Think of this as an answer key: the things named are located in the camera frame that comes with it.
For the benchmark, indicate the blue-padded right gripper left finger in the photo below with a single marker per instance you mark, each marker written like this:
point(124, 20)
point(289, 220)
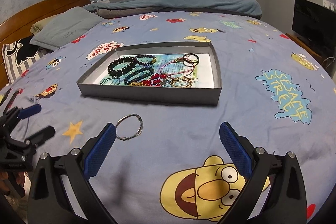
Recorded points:
point(48, 200)

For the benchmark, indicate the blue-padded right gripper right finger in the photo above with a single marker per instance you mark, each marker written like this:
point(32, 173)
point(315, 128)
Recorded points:
point(286, 200)

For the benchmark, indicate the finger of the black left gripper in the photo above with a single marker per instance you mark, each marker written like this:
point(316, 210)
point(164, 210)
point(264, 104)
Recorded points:
point(40, 137)

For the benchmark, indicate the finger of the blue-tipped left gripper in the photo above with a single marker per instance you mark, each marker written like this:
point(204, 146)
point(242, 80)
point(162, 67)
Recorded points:
point(29, 111)

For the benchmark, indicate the striped black white pillow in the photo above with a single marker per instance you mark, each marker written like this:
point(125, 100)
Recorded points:
point(19, 56)

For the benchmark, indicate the teal thin bangle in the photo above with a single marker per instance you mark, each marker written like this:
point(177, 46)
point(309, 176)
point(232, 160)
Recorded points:
point(111, 80)

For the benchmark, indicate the wooden headboard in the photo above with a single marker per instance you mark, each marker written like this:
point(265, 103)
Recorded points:
point(17, 28)

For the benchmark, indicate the olive green pillow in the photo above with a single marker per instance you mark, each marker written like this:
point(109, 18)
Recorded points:
point(39, 25)

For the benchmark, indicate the grey-blue pillow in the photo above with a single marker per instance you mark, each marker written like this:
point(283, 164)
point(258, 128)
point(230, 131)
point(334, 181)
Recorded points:
point(65, 28)

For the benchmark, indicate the blue Sesame Street bedsheet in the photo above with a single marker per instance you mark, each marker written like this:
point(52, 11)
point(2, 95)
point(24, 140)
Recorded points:
point(266, 96)

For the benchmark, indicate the white plastic bag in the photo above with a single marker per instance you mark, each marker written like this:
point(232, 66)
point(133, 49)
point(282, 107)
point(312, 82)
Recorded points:
point(102, 1)

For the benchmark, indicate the grey shallow cardboard tray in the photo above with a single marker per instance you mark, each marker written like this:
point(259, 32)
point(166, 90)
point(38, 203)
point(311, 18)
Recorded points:
point(191, 96)

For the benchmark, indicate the wooden tv stand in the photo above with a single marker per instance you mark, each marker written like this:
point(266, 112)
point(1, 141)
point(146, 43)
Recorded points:
point(319, 58)

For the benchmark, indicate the printed paper sheet in tray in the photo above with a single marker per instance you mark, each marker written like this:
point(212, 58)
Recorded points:
point(172, 70)

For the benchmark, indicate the teal folded blanket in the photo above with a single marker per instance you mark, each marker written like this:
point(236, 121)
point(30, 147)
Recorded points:
point(137, 7)

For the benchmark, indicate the black television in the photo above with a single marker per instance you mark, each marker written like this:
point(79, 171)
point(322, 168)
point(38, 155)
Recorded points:
point(315, 25)

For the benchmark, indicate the wall power socket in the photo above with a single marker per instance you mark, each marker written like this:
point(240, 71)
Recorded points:
point(328, 5)

